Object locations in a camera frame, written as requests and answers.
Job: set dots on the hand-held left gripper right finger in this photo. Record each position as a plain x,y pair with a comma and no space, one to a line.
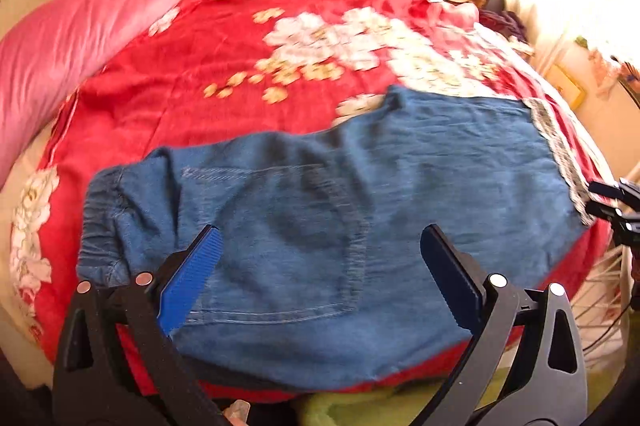
445,268

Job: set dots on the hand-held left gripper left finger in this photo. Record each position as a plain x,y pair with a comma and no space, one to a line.
192,273

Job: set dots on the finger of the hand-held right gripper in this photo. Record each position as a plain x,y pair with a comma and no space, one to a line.
612,212
617,191

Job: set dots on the blue denim pants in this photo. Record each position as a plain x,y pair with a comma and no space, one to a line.
320,206

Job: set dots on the red floral blanket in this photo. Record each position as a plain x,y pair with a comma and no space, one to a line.
200,70

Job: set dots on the purple cloth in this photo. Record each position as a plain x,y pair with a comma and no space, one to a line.
505,25

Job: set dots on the green fleece blanket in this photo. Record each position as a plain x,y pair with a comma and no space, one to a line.
360,403

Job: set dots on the pink quilt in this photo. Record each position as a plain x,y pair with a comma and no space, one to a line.
75,35

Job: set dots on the yellow box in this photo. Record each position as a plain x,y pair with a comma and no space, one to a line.
567,83

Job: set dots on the floral patterned cloth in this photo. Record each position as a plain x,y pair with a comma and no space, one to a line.
607,70

